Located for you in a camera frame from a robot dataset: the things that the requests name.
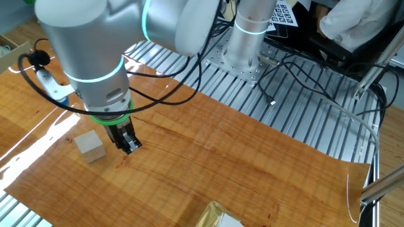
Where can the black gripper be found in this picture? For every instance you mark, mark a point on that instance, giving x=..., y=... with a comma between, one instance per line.
x=119, y=130

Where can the small pale wooden block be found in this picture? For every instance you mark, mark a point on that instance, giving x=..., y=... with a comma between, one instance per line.
x=90, y=146

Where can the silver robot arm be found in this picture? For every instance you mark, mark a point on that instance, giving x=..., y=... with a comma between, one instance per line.
x=94, y=47

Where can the glossy wood-grain mat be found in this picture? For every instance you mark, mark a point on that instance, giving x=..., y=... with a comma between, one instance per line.
x=221, y=157

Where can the gold tissue pack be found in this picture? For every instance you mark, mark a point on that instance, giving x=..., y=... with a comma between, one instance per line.
x=208, y=214

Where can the white tissue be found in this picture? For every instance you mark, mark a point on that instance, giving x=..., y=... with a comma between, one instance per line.
x=230, y=222

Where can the printed marker sheet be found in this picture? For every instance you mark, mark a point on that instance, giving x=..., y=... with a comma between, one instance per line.
x=282, y=14

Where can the black office chair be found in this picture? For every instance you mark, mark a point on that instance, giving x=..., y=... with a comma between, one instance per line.
x=334, y=50

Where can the person in white coat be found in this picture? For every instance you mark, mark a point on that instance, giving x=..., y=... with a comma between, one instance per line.
x=356, y=22

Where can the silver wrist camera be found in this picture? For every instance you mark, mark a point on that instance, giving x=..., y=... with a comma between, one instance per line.
x=52, y=83

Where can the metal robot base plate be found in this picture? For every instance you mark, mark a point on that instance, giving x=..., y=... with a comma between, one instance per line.
x=249, y=74

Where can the aluminium frame post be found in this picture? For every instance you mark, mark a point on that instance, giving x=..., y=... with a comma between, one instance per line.
x=378, y=63
x=385, y=186

